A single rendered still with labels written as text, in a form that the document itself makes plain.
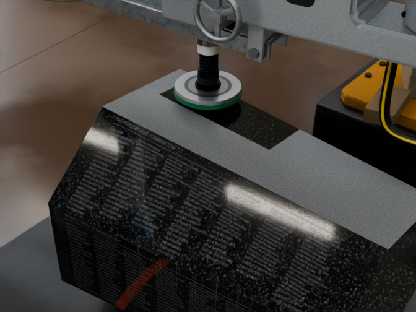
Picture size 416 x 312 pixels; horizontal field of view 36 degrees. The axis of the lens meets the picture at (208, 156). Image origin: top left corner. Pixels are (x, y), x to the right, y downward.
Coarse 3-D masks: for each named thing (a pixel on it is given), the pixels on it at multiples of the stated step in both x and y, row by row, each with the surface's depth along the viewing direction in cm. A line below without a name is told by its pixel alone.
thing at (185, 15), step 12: (168, 0) 179; (180, 0) 177; (192, 0) 175; (204, 0) 173; (216, 0) 171; (168, 12) 182; (180, 12) 179; (192, 12) 177; (204, 12) 175; (192, 24) 180; (204, 24) 177; (228, 24) 179
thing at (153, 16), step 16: (96, 0) 201; (112, 0) 198; (128, 0) 206; (144, 0) 205; (160, 0) 202; (128, 16) 197; (144, 16) 194; (160, 16) 190; (192, 32) 187; (224, 32) 181; (240, 32) 191; (272, 32) 185; (240, 48) 181
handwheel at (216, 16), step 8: (200, 0) 167; (232, 0) 162; (208, 8) 167; (216, 8) 166; (224, 8) 169; (232, 8) 163; (208, 16) 167; (216, 16) 166; (224, 16) 166; (240, 16) 163; (200, 24) 171; (216, 24) 167; (240, 24) 164; (208, 32) 172; (216, 32) 170; (232, 32) 167; (216, 40) 171; (224, 40) 169
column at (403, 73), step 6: (402, 66) 236; (402, 72) 235; (408, 72) 224; (414, 72) 219; (402, 78) 234; (408, 78) 223; (414, 78) 220; (408, 84) 222; (414, 84) 221; (414, 90) 222; (414, 96) 224
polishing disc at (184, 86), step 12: (192, 72) 209; (180, 84) 202; (192, 84) 202; (228, 84) 202; (240, 84) 203; (180, 96) 197; (192, 96) 196; (204, 96) 196; (216, 96) 196; (228, 96) 196
